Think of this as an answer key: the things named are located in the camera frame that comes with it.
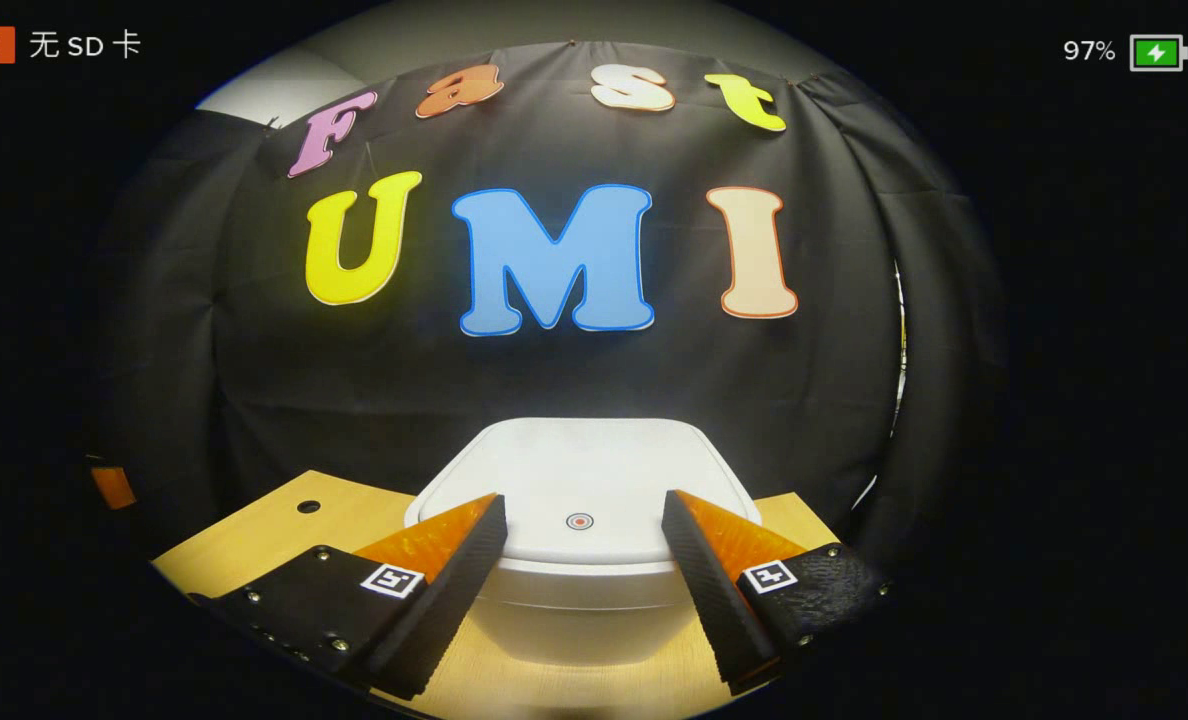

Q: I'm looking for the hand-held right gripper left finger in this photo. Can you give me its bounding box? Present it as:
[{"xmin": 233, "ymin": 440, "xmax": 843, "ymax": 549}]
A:
[{"xmin": 189, "ymin": 492, "xmax": 508, "ymax": 701}]

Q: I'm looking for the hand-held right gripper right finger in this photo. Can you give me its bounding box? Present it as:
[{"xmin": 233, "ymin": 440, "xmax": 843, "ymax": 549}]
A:
[{"xmin": 661, "ymin": 489, "xmax": 895, "ymax": 698}]

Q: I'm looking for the white desktop garbage bin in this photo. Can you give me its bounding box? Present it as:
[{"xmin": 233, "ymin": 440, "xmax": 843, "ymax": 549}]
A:
[{"xmin": 404, "ymin": 417, "xmax": 763, "ymax": 668}]

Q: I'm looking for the wooden desktop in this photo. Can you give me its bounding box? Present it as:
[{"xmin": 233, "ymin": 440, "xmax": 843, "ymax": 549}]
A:
[{"xmin": 151, "ymin": 470, "xmax": 845, "ymax": 720}]

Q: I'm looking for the black backdrop cloth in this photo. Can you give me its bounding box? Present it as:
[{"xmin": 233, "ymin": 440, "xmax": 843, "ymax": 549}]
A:
[{"xmin": 84, "ymin": 40, "xmax": 1005, "ymax": 601}]

